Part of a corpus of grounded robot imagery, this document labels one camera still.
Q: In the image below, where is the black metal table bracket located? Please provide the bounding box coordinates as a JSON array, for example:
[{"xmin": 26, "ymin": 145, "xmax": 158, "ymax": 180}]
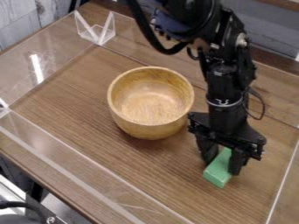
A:
[{"xmin": 24, "ymin": 195, "xmax": 68, "ymax": 224}]

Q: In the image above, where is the brown wooden bowl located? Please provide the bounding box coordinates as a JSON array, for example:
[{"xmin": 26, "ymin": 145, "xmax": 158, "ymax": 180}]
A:
[{"xmin": 106, "ymin": 66, "xmax": 194, "ymax": 140}]

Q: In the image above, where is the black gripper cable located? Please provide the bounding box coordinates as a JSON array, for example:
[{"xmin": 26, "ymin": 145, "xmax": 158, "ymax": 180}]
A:
[{"xmin": 241, "ymin": 86, "xmax": 267, "ymax": 121}]

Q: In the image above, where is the clear acrylic corner bracket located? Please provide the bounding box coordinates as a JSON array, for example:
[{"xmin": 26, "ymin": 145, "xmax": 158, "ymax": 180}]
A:
[{"xmin": 73, "ymin": 10, "xmax": 116, "ymax": 46}]

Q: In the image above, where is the clear acrylic tray wall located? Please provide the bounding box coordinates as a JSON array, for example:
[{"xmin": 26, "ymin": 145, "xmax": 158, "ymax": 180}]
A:
[{"xmin": 0, "ymin": 104, "xmax": 185, "ymax": 224}]

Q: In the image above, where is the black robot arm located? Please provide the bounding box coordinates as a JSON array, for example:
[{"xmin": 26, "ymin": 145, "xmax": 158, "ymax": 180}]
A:
[{"xmin": 148, "ymin": 0, "xmax": 267, "ymax": 175}]

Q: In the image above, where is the black cable bottom left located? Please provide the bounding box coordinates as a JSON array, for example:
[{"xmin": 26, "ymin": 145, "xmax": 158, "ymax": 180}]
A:
[{"xmin": 0, "ymin": 200, "xmax": 52, "ymax": 224}]

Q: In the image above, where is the green rectangular block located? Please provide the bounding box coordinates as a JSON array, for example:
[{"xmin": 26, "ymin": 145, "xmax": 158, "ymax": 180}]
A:
[{"xmin": 202, "ymin": 147, "xmax": 232, "ymax": 188}]

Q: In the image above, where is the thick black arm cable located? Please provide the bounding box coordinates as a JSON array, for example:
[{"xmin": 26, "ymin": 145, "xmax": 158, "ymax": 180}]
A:
[{"xmin": 125, "ymin": 0, "xmax": 196, "ymax": 56}]

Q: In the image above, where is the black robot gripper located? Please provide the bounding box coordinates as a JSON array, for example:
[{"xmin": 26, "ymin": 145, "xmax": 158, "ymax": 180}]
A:
[{"xmin": 185, "ymin": 99, "xmax": 268, "ymax": 177}]

